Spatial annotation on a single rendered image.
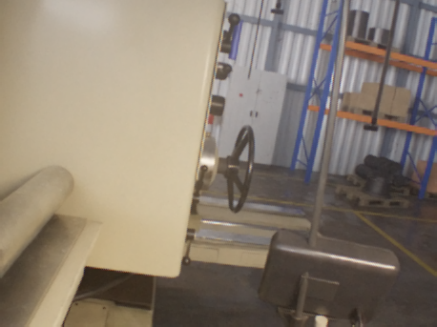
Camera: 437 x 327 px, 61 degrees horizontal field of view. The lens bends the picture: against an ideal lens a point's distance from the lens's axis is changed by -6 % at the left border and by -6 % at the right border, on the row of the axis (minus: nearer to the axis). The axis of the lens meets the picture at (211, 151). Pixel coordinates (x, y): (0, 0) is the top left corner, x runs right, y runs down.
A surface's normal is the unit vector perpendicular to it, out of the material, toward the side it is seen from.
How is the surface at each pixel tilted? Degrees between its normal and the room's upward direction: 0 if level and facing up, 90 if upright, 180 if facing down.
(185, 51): 90
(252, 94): 90
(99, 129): 90
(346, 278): 109
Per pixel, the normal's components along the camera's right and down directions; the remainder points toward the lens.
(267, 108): 0.10, 0.18
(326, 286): -0.21, 0.46
